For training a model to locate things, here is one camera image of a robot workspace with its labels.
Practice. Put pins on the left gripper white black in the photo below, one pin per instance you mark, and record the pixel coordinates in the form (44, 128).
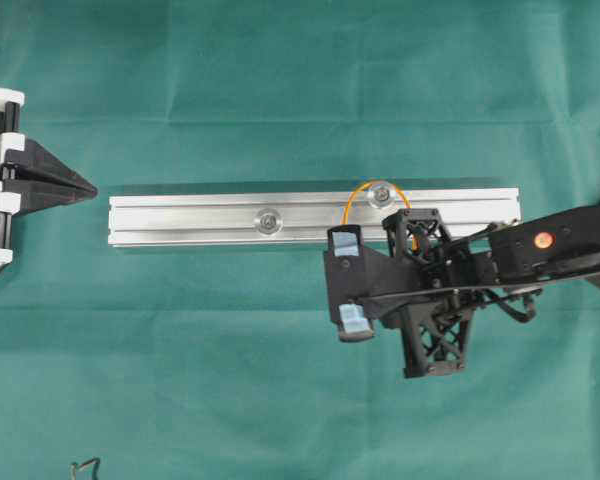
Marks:
(55, 184)

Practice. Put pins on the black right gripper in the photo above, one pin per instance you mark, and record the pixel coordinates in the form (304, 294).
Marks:
(433, 311)

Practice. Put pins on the yellow rubber band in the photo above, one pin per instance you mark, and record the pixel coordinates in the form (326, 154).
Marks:
(362, 190)

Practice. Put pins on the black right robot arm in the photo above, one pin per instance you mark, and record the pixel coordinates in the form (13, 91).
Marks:
(526, 257)

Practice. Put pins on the upper metal pulley shaft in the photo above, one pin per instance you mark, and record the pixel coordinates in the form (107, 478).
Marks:
(381, 194)

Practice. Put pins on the metal pulley shaft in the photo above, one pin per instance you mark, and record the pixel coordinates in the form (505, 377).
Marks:
(381, 194)
(268, 221)

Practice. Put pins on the lower metal pulley shaft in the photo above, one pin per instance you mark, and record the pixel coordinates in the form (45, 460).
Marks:
(268, 221)

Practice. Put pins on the green table cloth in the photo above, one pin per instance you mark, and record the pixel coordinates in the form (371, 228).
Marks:
(222, 363)

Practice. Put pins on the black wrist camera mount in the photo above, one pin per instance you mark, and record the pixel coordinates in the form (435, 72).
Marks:
(363, 285)

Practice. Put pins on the aluminium extrusion rail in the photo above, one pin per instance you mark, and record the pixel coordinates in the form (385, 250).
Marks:
(228, 219)

